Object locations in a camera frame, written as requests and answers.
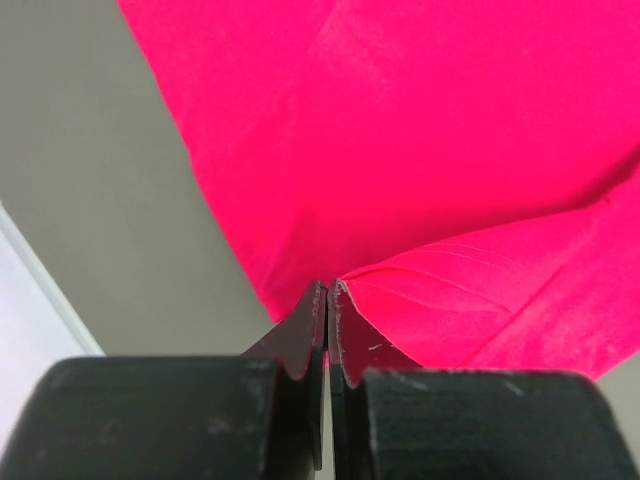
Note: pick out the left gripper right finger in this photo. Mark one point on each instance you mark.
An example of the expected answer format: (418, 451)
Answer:
(393, 419)

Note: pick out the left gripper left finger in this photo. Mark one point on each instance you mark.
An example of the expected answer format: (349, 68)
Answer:
(257, 415)

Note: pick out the pink t shirt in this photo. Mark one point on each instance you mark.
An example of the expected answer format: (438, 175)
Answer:
(466, 171)

